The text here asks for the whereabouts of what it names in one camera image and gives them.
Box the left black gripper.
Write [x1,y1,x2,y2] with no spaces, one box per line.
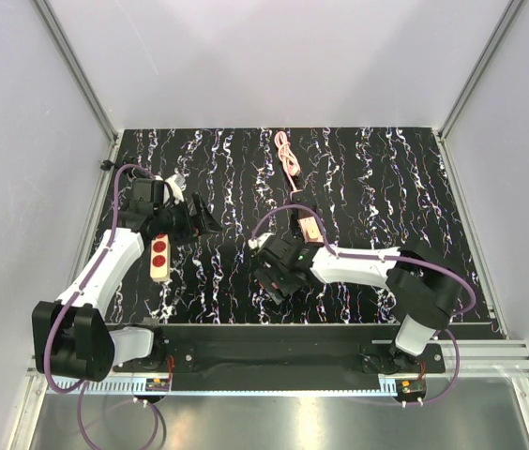
[155,192,222,248]

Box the beige red power strip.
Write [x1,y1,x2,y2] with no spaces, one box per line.
[150,234,171,282]

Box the pink power strip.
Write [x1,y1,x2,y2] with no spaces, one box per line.
[297,209,324,244]

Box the pink power cord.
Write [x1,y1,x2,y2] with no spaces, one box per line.
[274,130,303,193]

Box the pink charger plug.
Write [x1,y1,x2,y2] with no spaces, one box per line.
[290,189,317,219]

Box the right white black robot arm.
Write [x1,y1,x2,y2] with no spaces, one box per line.
[249,232,464,372]

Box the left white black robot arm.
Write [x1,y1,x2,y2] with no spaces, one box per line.
[32,174,221,382]

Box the black marbled mat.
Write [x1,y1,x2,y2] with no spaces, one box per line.
[105,127,491,324]

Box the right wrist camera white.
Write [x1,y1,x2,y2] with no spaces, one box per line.
[248,232,274,251]

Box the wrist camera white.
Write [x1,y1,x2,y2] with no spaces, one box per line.
[248,232,274,251]
[165,173,186,204]

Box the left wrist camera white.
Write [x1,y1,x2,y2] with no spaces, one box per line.
[165,173,186,204]

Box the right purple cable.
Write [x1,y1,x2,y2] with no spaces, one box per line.
[249,203,476,407]

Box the purple cable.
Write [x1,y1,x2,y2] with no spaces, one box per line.
[43,163,170,446]
[249,203,476,407]

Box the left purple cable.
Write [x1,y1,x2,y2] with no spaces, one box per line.
[43,163,170,446]

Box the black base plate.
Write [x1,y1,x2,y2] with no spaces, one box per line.
[113,327,446,374]

